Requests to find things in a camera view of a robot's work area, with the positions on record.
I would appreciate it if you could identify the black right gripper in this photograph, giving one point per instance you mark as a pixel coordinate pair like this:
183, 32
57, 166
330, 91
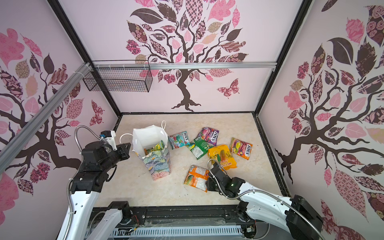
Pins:
209, 184

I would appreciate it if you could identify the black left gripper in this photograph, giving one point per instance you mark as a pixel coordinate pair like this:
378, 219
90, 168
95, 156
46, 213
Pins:
124, 150

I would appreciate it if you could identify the orange white snack packet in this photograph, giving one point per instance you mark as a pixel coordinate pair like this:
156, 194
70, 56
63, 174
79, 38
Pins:
197, 177

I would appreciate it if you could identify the floral white paper bag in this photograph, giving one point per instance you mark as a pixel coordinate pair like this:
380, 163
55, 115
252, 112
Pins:
150, 144

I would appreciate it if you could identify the yellow green Fox's candy bag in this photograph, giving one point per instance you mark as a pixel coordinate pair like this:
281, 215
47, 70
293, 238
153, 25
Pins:
158, 147

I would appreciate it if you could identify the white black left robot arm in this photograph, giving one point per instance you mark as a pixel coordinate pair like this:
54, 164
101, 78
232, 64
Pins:
85, 187

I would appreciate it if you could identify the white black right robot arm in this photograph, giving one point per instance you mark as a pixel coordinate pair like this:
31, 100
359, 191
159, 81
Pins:
294, 215

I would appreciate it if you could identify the yellow snack bag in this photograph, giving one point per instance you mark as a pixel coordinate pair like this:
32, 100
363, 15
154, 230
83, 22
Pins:
223, 155

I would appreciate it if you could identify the orange Fox's candy bag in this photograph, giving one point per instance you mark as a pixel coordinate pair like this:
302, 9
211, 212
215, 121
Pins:
241, 148

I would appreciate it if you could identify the purple Fox's candy bag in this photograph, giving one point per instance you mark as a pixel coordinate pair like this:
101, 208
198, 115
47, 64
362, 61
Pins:
209, 135

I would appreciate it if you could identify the teal Fox's candy bag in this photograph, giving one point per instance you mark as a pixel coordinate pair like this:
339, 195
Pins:
179, 140

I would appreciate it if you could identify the green snack packet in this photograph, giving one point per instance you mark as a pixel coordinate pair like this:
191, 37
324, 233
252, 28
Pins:
199, 147

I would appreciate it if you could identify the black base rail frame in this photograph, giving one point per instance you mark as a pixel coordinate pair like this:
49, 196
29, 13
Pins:
120, 214

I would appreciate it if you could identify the white slotted cable duct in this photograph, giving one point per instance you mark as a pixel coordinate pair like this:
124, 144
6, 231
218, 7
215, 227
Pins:
163, 232

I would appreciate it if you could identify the black wire basket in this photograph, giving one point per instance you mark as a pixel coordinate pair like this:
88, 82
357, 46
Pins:
134, 76

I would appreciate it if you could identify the aluminium rail left wall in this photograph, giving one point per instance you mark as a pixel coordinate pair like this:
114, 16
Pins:
13, 148

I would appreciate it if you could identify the aluminium rail wall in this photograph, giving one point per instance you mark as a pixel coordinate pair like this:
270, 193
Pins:
174, 66
13, 148

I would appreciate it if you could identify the aluminium rail back wall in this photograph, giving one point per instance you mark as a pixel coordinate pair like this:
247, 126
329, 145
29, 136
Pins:
174, 66

